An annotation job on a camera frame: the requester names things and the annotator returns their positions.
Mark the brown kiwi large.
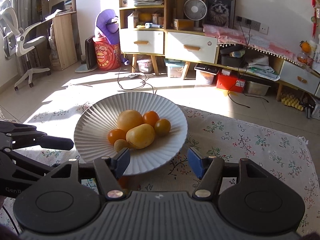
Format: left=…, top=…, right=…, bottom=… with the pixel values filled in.
left=113, top=139, right=130, bottom=153

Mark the orange tomato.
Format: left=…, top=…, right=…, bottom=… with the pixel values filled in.
left=143, top=111, right=160, bottom=127
left=107, top=128, right=126, bottom=145

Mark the round yellow pear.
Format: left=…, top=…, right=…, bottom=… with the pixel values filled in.
left=117, top=110, right=144, bottom=132

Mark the dark green-brown tomato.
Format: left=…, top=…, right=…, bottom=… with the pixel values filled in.
left=154, top=119, right=171, bottom=137

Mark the floral tablecloth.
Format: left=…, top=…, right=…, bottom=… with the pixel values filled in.
left=16, top=101, right=319, bottom=235

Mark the white ribbed plate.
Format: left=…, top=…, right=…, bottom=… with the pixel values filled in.
left=74, top=92, right=188, bottom=176

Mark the red box under cabinet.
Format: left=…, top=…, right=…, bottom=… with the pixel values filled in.
left=216, top=73, right=246, bottom=93

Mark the white office chair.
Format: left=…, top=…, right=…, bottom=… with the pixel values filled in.
left=1, top=0, right=51, bottom=91

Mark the red printed bucket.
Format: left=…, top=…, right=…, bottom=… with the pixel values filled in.
left=93, top=37, right=121, bottom=71

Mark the white wooden drawer cabinet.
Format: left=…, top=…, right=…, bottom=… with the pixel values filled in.
left=164, top=30, right=219, bottom=80

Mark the wooden desk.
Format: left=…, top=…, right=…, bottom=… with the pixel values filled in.
left=36, top=0, right=78, bottom=70

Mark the purple plush toy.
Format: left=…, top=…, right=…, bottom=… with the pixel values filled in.
left=94, top=9, right=119, bottom=45

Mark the small white fan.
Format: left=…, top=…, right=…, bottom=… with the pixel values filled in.
left=184, top=0, right=207, bottom=21

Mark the framed cat picture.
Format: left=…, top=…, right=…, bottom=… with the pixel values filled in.
left=202, top=0, right=236, bottom=29

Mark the wooden shelf cabinet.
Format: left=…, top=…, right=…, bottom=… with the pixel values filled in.
left=119, top=0, right=174, bottom=75

